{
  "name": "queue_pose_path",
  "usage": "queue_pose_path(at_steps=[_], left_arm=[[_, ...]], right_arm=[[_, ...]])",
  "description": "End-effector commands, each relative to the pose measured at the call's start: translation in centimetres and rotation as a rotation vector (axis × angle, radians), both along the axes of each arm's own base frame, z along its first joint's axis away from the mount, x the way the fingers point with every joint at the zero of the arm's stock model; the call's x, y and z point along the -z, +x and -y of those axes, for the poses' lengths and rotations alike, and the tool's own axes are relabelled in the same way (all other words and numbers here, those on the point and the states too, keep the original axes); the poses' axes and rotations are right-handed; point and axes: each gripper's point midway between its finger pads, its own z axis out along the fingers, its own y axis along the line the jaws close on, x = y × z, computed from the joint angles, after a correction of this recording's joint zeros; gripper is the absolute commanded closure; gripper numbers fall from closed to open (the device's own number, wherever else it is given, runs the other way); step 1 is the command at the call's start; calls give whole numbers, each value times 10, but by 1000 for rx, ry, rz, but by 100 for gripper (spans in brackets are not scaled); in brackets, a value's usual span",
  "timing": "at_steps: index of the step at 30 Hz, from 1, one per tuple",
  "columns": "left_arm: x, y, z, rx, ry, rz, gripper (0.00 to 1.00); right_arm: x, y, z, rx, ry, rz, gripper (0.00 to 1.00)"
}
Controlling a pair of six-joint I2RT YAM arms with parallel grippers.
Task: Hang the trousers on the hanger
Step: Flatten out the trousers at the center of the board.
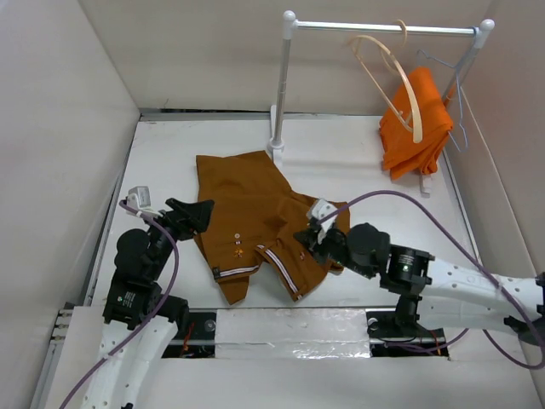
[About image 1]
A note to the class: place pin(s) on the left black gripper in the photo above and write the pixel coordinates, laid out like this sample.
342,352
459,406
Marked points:
198,213

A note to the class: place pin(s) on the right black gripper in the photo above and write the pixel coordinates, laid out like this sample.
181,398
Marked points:
307,238

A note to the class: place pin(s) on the brown trousers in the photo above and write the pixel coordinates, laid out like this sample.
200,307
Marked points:
255,217

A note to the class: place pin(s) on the wooden clothes hanger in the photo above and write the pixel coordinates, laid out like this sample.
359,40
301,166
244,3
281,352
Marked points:
411,121

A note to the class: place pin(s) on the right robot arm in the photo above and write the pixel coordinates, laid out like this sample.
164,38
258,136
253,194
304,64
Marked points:
432,293

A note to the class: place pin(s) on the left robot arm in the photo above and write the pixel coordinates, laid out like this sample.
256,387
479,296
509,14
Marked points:
140,317

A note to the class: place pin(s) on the white clothes rack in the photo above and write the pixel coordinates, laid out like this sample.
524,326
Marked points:
292,24

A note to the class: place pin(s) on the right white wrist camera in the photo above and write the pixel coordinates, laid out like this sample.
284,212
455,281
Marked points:
322,216

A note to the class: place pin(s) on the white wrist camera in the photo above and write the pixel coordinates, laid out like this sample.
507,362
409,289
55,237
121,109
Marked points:
139,197
322,216

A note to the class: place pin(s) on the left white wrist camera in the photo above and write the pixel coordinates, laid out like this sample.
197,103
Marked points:
139,197

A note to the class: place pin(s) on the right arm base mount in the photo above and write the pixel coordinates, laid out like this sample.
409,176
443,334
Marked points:
387,339

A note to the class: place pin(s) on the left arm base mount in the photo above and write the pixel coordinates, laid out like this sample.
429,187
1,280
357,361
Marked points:
198,341

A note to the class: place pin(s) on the blue wire hanger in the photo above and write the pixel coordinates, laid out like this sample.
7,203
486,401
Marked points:
454,87

